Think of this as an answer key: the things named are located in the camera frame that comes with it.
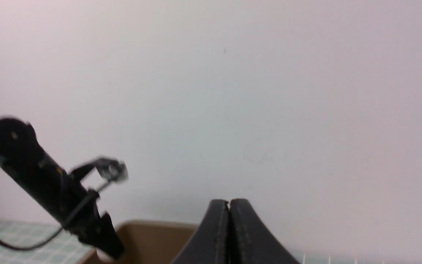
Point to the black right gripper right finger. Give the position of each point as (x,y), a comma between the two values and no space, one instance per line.
(250,241)

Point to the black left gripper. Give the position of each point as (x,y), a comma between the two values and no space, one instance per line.
(27,163)

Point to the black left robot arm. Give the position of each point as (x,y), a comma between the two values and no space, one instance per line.
(89,178)

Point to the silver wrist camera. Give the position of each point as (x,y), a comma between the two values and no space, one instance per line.
(112,170)

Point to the olive green plastic bin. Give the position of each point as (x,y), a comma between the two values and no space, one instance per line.
(147,242)

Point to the green checkered tablecloth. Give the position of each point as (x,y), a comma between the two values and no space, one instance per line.
(64,249)

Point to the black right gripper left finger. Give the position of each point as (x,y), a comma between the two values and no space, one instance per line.
(208,244)

